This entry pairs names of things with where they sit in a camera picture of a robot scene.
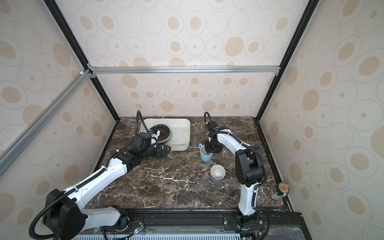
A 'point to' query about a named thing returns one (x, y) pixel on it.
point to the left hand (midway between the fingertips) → (167, 145)
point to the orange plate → (168, 138)
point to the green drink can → (279, 191)
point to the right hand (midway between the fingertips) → (210, 150)
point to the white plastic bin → (180, 128)
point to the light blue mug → (206, 157)
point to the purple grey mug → (217, 173)
